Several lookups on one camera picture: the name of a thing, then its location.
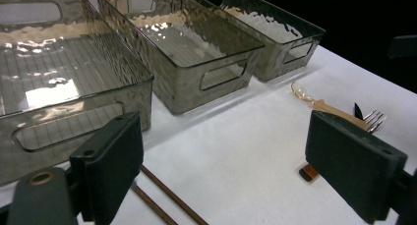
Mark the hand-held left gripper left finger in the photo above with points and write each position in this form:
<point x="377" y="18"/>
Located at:
<point x="111" y="159"/>

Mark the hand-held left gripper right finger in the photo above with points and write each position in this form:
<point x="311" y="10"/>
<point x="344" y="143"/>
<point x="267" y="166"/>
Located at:
<point x="350" y="162"/>

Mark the brown wooden chopstick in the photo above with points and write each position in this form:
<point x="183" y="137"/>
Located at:
<point x="173" y="197"/>
<point x="154" y="205"/>

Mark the smoky clear plastic bin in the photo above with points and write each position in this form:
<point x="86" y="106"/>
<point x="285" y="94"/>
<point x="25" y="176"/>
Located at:
<point x="183" y="44"/>
<point x="65" y="71"/>
<point x="278" y="28"/>

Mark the white table sheet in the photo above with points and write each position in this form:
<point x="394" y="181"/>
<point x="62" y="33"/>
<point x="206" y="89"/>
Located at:
<point x="246" y="153"/>

